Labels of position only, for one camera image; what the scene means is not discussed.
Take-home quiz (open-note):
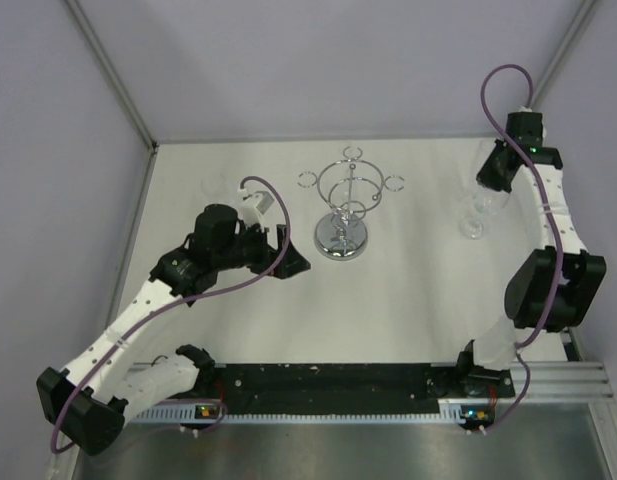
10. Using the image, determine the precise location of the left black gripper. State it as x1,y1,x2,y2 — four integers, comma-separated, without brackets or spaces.
214,219,309,279

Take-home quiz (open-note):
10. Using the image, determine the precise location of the clear wine glass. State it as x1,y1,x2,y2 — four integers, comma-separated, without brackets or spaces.
458,184,510,240
200,173,230,204

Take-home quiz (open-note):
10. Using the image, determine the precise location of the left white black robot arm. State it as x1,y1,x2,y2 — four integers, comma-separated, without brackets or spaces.
36,204,311,456

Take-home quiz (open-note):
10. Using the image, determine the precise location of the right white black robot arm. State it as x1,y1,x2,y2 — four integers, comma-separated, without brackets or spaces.
454,108,607,396

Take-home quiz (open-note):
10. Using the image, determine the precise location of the chrome wine glass rack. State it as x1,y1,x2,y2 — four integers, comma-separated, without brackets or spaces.
297,145,405,261

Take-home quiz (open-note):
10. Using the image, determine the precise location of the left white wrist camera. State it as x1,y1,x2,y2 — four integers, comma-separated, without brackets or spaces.
237,188,275,227

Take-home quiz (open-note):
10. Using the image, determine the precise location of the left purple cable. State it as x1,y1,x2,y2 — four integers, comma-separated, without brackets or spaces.
48,175,292,455

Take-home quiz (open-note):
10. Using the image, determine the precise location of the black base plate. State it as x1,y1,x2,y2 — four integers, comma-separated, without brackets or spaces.
193,363,515,415

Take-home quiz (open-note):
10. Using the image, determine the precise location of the aluminium frame post right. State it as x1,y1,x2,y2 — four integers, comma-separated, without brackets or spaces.
505,0,597,146

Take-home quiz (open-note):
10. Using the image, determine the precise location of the aluminium frame post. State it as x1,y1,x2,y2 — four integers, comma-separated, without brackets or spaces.
505,0,597,146
60,0,157,152

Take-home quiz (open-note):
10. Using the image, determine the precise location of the grey slotted cable duct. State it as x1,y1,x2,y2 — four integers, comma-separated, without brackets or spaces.
132,402,493,427

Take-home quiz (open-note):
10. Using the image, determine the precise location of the aluminium frame post left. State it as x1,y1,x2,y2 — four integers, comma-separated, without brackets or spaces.
60,0,157,152

